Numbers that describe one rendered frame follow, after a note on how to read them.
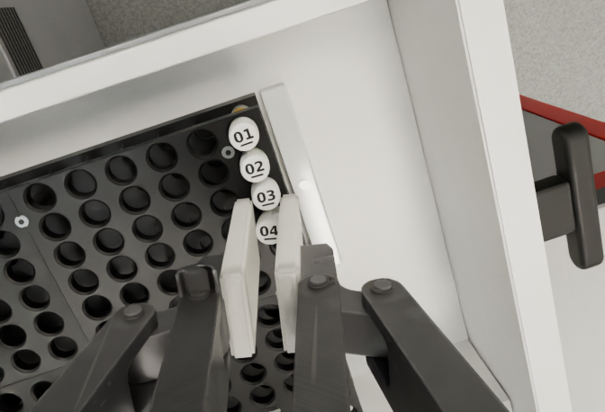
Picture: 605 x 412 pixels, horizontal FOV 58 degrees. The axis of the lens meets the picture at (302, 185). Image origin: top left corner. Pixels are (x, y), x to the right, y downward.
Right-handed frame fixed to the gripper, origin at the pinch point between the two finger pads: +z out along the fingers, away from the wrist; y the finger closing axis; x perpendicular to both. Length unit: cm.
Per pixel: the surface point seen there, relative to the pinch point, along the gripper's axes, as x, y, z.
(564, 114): -7, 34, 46
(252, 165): 2.9, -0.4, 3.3
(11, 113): 5.9, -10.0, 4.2
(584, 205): -0.9, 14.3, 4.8
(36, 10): 11, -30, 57
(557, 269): -13.2, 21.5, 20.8
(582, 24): -1, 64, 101
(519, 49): -5, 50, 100
